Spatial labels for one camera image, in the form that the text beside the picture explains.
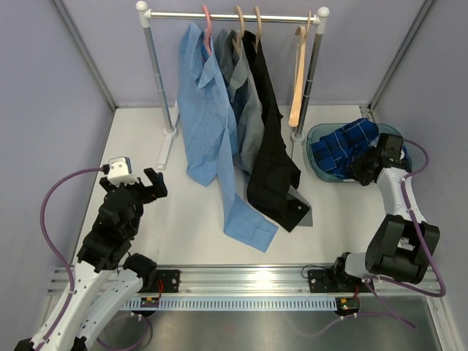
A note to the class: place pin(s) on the beige hanger of plaid shirt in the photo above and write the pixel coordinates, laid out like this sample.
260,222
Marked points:
301,33

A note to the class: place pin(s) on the light blue shirt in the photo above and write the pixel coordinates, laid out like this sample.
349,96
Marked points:
210,137

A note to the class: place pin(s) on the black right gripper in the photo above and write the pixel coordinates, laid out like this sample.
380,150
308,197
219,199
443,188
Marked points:
355,164

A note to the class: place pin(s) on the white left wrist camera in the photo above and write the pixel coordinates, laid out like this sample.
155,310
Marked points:
119,171

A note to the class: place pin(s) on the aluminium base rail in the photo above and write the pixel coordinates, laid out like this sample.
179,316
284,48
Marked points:
254,280

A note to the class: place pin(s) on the blue plaid shirt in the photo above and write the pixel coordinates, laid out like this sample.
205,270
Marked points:
340,146

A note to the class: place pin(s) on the beige hanger with grey shirt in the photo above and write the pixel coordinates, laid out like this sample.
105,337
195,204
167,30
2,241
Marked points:
237,39

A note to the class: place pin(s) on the light blue slotted cable duct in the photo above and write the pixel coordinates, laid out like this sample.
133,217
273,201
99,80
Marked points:
251,304

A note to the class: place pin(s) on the black shirt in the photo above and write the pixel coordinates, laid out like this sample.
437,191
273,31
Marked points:
273,183

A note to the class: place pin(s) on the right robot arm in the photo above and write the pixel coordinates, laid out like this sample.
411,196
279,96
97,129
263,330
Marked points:
401,249

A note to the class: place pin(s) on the beige hanger with black shirt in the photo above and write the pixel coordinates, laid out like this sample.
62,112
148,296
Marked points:
257,36

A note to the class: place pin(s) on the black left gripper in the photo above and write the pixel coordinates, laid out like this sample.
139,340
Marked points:
156,190

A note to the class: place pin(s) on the white and chrome clothes rack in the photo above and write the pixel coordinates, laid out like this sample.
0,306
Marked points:
313,43

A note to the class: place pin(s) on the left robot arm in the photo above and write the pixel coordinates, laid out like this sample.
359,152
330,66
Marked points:
105,275

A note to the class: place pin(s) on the pink plastic hanger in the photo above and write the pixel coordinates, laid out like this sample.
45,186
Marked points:
208,30

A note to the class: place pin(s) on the teal transparent plastic tray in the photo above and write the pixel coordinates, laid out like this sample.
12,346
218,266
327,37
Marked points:
314,161

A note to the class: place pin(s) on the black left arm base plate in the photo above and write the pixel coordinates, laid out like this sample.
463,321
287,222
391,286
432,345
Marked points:
161,281

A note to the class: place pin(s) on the grey shirt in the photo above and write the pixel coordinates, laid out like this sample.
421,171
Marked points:
245,104

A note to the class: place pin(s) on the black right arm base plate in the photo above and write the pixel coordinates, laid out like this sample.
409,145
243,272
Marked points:
327,281

